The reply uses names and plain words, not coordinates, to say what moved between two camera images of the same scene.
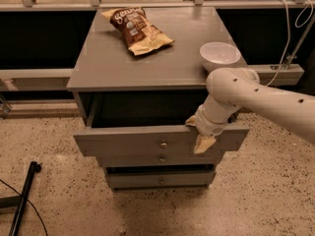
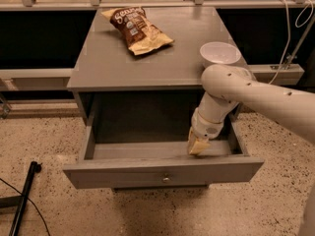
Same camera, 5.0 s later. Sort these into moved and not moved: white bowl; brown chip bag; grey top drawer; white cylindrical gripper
Moved: grey top drawer
Not moved: brown chip bag; white cylindrical gripper; white bowl
